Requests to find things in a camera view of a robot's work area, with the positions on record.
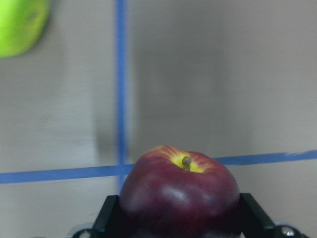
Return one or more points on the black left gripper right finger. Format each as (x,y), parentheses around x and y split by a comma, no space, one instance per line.
(255,221)

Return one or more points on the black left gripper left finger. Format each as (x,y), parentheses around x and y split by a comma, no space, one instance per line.
(107,222)

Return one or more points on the dark red apple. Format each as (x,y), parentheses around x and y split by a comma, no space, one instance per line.
(180,194)

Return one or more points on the green apple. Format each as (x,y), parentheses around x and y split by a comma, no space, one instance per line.
(21,25)

